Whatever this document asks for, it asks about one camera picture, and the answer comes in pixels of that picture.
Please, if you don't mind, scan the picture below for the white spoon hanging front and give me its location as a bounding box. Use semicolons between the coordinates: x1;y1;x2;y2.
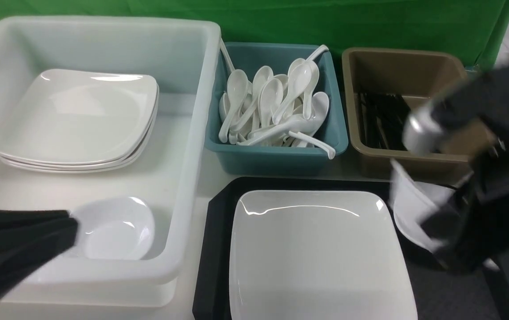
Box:
288;131;336;160

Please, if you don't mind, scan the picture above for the large white square rice plate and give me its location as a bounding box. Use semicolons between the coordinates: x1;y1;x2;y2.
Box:
229;190;418;320

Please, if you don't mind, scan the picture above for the small white dish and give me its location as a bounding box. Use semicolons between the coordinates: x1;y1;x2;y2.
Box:
389;159;455;252

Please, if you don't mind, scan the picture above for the white spoon handle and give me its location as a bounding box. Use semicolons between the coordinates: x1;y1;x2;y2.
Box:
306;44;329;61
219;38;236;73

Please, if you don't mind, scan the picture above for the white spoon handle back left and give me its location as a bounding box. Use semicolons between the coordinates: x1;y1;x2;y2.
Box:
219;38;236;73

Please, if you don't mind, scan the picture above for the large white plastic tub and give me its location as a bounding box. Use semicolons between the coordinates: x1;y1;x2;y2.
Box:
0;16;221;308

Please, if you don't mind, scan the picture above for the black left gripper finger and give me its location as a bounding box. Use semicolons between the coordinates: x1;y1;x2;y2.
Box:
0;219;79;300
0;209;70;231

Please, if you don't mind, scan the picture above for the teal plastic spoon bin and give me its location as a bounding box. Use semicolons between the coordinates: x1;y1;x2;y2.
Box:
204;42;349;176

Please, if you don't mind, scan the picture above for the pile of black chopsticks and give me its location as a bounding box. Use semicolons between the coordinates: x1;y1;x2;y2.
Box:
357;87;410;151

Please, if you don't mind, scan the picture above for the stacked white plate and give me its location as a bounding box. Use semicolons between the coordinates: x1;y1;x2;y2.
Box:
1;116;157;174
0;69;159;167
0;89;160;170

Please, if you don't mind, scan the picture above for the white spoon handle back right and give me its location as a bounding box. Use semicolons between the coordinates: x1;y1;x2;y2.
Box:
306;44;329;61

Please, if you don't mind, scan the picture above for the middle stacked white plate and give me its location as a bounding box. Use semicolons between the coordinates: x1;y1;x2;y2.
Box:
0;89;160;170

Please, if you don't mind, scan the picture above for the white soup spoon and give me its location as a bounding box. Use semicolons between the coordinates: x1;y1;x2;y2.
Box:
272;61;313;125

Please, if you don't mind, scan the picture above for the brown plastic chopstick bin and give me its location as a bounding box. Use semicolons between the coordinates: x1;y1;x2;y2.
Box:
342;48;494;185

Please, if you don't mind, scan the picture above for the black plastic serving tray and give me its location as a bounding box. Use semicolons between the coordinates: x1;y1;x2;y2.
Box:
192;176;509;320

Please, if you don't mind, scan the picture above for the white spoon upright left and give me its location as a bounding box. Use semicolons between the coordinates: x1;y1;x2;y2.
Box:
218;69;249;143

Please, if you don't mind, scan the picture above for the bottom stacked white plate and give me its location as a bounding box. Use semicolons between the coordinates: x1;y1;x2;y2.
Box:
1;116;157;174

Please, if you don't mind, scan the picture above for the small white bowl in tub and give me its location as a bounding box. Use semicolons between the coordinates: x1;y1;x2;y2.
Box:
64;196;155;260

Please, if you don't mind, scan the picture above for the white spoon centre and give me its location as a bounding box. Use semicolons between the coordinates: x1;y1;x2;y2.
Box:
258;77;283;129

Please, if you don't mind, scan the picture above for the top stacked white plate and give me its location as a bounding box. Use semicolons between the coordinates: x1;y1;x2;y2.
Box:
0;69;159;167

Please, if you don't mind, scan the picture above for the green backdrop cloth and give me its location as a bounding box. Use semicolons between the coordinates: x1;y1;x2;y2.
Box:
0;0;509;68

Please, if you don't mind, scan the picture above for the white spoon top right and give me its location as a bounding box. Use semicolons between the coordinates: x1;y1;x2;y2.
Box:
302;60;320;120

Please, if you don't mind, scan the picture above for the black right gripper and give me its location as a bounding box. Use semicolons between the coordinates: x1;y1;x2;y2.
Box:
421;67;509;272

